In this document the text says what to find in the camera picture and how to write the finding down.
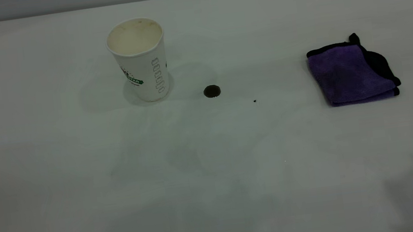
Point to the white paper coffee cup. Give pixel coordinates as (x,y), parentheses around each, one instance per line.
(143,68)

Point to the purple cloth with black trim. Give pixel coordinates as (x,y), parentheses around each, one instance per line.
(347,73)

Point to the dark brown coffee stain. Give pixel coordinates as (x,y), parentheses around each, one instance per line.
(212,91)

